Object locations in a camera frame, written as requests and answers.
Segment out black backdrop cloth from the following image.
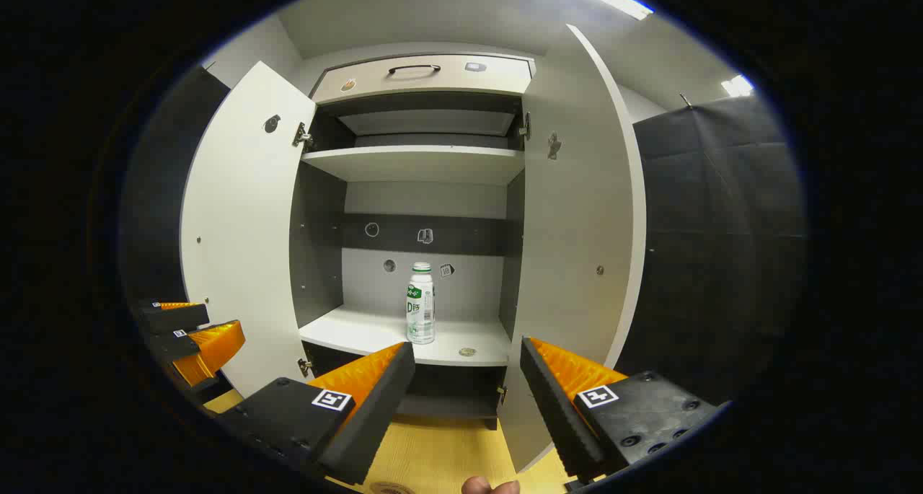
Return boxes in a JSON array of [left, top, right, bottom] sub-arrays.
[[119, 65, 808, 408]]

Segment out white bottle with green label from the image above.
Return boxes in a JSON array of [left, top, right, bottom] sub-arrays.
[[405, 262, 436, 345]]

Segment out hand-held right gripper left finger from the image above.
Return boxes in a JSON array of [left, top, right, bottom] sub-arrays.
[[215, 341, 418, 486]]

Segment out white cabinet shelf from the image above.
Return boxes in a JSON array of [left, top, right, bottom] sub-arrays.
[[299, 305, 513, 367], [301, 146, 525, 186]]

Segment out white cabinet door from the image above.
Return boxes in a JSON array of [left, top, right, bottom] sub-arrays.
[[179, 61, 318, 397], [498, 24, 648, 473]]

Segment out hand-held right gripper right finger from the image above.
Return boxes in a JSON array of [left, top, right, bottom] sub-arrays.
[[519, 336, 730, 484]]

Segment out white and grey cabinet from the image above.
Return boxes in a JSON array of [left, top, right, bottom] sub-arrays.
[[179, 24, 648, 473]]

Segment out white cabinet drawer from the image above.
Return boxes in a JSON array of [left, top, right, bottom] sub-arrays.
[[310, 54, 536, 105]]

